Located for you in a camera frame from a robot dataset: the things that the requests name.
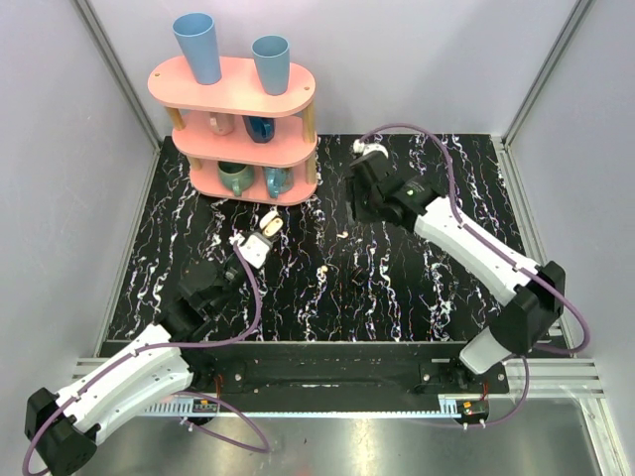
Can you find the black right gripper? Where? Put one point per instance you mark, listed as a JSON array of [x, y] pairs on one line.
[[359, 214]]

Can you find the white earbuds charging case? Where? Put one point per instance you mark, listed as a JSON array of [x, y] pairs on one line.
[[270, 224]]

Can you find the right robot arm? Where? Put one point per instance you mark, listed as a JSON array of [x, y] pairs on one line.
[[529, 294]]

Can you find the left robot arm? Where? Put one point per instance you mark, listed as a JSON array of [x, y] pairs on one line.
[[169, 356]]

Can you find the blue butterfly mug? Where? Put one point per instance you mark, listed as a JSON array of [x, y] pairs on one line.
[[278, 180]]

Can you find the dark blue mug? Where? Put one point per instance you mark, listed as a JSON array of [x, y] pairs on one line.
[[261, 130]]

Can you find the green ceramic mug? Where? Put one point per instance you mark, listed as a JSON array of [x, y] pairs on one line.
[[236, 177]]

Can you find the pink three-tier shelf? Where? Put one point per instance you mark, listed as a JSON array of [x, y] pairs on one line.
[[236, 121]]

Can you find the pink mug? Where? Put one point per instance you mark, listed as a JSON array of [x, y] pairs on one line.
[[221, 124]]

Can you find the blue cup right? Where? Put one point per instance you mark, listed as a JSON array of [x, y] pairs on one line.
[[271, 55]]

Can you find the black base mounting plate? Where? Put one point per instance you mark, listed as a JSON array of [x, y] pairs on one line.
[[339, 377]]

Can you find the tall blue cup left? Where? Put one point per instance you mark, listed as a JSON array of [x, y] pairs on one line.
[[195, 33]]

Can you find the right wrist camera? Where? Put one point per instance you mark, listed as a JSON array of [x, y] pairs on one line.
[[361, 148]]

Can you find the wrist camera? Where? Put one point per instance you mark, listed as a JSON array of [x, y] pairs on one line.
[[361, 148], [255, 250]]

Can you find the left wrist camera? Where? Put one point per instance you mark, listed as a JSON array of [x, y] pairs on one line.
[[255, 250]]

